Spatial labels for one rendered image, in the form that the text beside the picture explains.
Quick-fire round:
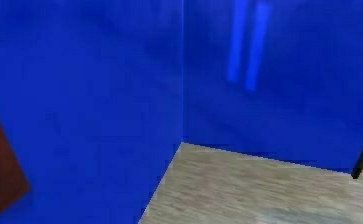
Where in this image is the dark brown wooden cabinet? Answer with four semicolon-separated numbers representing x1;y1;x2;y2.
0;105;31;222

